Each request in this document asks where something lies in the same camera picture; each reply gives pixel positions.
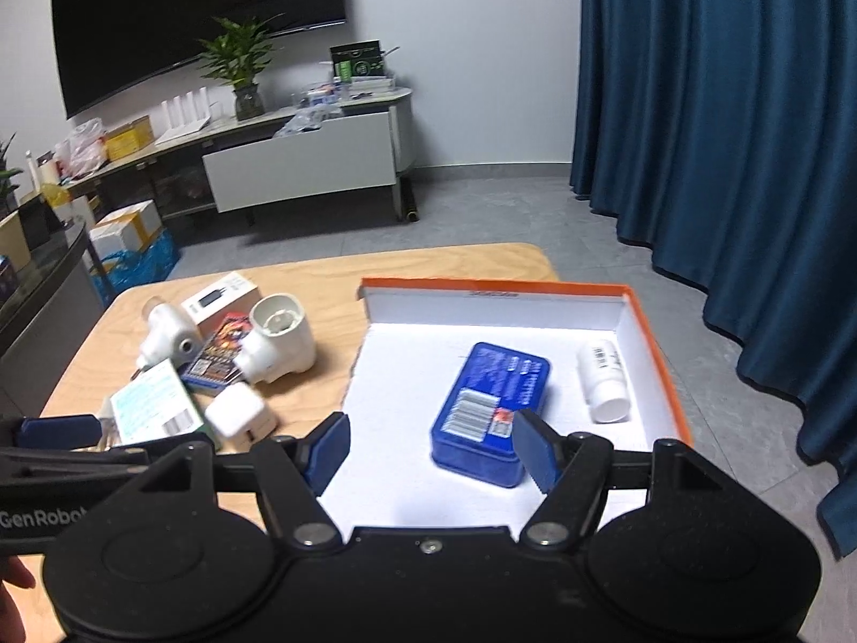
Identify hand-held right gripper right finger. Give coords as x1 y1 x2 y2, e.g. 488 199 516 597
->
514 410 738 548

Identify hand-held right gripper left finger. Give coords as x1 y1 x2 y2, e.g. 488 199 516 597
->
132 413 352 548

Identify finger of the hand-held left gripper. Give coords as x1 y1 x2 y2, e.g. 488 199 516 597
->
0 415 103 448
0 445 152 483

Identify blue packet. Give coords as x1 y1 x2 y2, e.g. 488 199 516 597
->
430 341 551 489

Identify teal medicine box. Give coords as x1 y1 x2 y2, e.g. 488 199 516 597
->
107 358 219 450

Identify white charger cube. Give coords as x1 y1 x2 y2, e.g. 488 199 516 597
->
204 385 279 446

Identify white pill bottle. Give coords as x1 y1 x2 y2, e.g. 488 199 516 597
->
577 340 632 424

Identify orange cardboard box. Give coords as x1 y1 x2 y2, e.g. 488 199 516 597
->
341 276 694 530

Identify person's left hand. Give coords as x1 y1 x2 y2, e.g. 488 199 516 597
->
0 552 39 618

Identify white plug-in heater open socket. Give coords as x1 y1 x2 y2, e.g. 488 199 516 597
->
234 293 317 386

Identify dark glass side cabinet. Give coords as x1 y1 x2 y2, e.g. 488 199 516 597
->
0 221 108 416

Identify white plug-in heater with cap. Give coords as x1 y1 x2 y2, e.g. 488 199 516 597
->
137 298 202 372

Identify playing card box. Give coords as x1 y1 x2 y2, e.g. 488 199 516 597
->
179 312 254 395

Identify blue plastic bag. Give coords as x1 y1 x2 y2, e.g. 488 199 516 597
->
90 231 182 305

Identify white charger package box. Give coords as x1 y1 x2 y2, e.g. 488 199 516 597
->
181 271 264 326

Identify white and yellow carton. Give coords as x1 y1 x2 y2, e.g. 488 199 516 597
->
87 201 165 269

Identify white plastic bag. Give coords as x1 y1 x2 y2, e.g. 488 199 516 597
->
57 119 108 178

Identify white television cabinet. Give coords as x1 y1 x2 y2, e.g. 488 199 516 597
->
60 87 417 229

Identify yellow box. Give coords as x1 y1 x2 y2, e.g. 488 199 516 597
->
103 115 154 160

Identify white router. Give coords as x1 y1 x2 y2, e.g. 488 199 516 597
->
161 87 222 131

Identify clear plastic boxes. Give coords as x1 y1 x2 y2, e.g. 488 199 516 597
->
295 84 342 108

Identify glass plant vase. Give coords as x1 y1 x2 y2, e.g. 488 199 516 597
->
233 84 264 123

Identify blue curtain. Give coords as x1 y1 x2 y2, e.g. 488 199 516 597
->
569 0 857 560

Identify green and black box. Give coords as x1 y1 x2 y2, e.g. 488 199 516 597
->
330 40 386 81

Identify green potted plant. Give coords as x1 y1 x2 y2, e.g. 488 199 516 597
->
196 13 285 91

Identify black wall television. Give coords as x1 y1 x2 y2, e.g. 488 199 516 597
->
51 0 349 118

